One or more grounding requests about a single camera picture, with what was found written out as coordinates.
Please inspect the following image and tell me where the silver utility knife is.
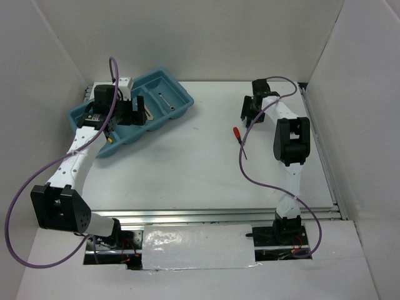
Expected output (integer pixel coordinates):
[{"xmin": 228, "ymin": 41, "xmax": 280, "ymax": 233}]
[{"xmin": 136, "ymin": 100, "xmax": 154, "ymax": 121}]

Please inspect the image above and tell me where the small silver ratchet wrench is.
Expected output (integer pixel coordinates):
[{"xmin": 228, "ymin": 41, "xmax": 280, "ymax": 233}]
[{"xmin": 158, "ymin": 93, "xmax": 175, "ymax": 111}]

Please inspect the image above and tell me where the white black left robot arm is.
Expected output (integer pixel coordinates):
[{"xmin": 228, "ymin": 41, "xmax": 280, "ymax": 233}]
[{"xmin": 31, "ymin": 77, "xmax": 147, "ymax": 249}]

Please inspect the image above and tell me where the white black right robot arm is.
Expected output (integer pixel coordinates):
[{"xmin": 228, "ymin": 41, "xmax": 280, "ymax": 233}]
[{"xmin": 241, "ymin": 79, "xmax": 311, "ymax": 245}]

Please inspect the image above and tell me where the teal compartment tray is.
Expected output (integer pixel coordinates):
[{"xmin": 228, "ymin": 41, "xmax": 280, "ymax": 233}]
[{"xmin": 67, "ymin": 66, "xmax": 194, "ymax": 160}]

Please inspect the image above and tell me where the white front cover board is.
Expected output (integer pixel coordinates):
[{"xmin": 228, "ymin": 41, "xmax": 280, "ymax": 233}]
[{"xmin": 142, "ymin": 224, "xmax": 256, "ymax": 271}]

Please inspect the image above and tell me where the red handled screwdriver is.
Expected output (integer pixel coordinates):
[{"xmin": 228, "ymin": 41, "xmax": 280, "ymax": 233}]
[{"xmin": 232, "ymin": 127, "xmax": 248, "ymax": 160}]

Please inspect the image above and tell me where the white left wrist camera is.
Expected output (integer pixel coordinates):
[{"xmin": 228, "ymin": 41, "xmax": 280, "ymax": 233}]
[{"xmin": 118, "ymin": 77, "xmax": 134, "ymax": 101}]

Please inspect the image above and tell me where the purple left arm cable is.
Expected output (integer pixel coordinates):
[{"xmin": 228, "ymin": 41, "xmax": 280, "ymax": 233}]
[{"xmin": 5, "ymin": 56, "xmax": 121, "ymax": 269}]

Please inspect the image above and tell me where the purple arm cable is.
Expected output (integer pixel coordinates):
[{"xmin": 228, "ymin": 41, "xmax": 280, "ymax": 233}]
[
  {"xmin": 5, "ymin": 56, "xmax": 121, "ymax": 269},
  {"xmin": 239, "ymin": 76, "xmax": 324, "ymax": 259}
]

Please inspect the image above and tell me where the aluminium table frame rail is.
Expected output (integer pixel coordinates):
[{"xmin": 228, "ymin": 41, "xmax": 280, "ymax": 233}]
[{"xmin": 48, "ymin": 81, "xmax": 349, "ymax": 228}]

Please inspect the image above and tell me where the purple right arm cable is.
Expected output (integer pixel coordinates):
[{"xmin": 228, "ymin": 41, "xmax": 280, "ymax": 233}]
[{"xmin": 239, "ymin": 76, "xmax": 324, "ymax": 259}]

